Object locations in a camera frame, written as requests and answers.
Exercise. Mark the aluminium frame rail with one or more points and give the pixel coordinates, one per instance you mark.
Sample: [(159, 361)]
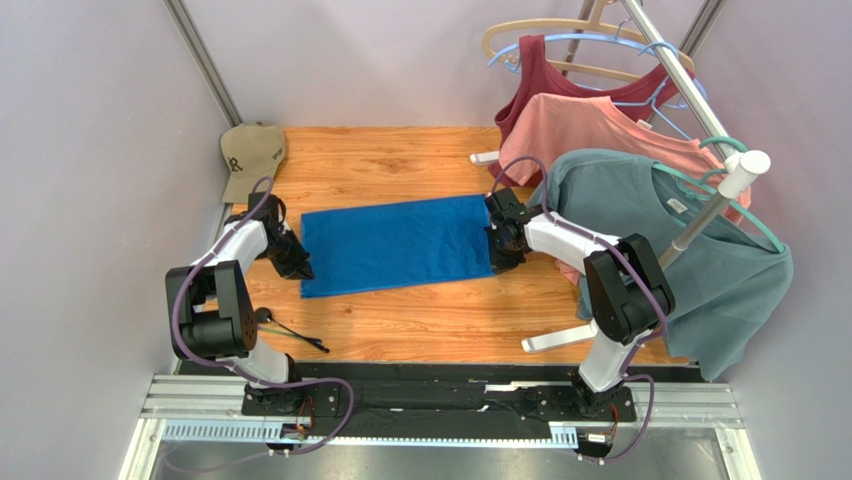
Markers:
[(218, 408)]

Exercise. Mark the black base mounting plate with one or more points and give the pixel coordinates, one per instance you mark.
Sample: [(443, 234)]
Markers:
[(466, 401)]

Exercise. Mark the blue cloth napkin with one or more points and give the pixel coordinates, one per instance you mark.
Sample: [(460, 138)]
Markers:
[(387, 246)]

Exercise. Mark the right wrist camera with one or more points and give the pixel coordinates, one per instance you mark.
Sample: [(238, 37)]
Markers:
[(504, 208)]

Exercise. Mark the teal green hanger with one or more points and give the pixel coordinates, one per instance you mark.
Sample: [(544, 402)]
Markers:
[(699, 189)]

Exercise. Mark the black fork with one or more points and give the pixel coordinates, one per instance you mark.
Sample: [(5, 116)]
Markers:
[(280, 329)]

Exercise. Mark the beige wooden hanger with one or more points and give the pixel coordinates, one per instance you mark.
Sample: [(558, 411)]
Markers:
[(594, 17)]

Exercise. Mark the light blue hanger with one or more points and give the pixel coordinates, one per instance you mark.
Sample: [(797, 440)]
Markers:
[(586, 40)]

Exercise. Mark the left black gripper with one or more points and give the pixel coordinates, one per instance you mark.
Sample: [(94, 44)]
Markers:
[(299, 267)]

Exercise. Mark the metal clothes rack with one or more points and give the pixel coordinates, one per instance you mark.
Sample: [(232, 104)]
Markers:
[(741, 175)]

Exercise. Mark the maroon tank top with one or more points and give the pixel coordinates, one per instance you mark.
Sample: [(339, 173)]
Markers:
[(550, 115)]

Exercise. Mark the black spoon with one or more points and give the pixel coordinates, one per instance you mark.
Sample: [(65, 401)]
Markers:
[(264, 315)]

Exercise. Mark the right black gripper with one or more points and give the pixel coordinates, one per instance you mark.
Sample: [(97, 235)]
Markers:
[(502, 246)]

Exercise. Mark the salmon pink t-shirt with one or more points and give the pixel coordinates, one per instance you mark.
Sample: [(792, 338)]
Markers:
[(551, 125)]

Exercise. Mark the beige baseball cap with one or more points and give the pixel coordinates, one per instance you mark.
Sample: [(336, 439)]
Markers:
[(251, 152)]

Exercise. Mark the teal t-shirt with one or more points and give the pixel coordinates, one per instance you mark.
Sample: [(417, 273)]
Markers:
[(726, 285)]

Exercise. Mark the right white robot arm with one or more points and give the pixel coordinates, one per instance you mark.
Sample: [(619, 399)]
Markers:
[(628, 294)]

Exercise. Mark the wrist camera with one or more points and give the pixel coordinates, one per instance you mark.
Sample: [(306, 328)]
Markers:
[(267, 208), (504, 208)]

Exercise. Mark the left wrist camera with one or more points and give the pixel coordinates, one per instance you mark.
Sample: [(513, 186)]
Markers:
[(267, 208)]

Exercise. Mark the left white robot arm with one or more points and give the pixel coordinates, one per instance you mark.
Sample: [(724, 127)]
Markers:
[(211, 316)]

